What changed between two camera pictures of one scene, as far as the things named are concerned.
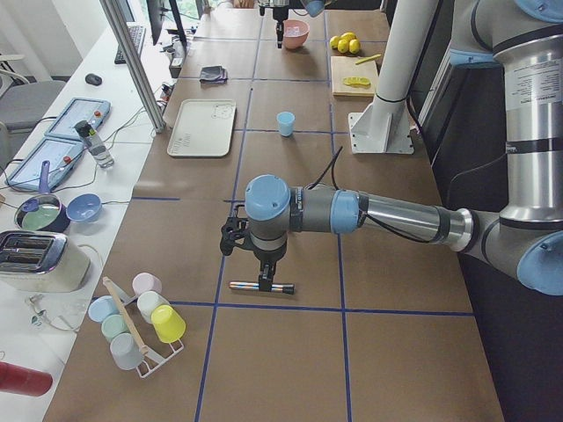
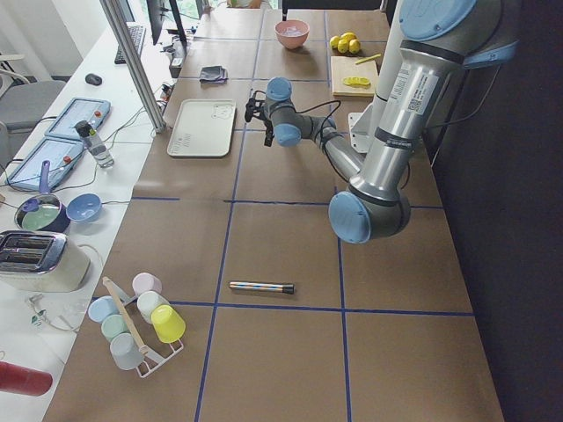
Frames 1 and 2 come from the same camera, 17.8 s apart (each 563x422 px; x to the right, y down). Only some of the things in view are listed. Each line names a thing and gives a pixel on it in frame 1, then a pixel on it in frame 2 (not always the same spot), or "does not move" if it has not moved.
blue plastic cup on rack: x=100 y=307 does not move
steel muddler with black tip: x=287 y=288 does not move
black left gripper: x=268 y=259 to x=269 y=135
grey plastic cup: x=125 y=352 does not move
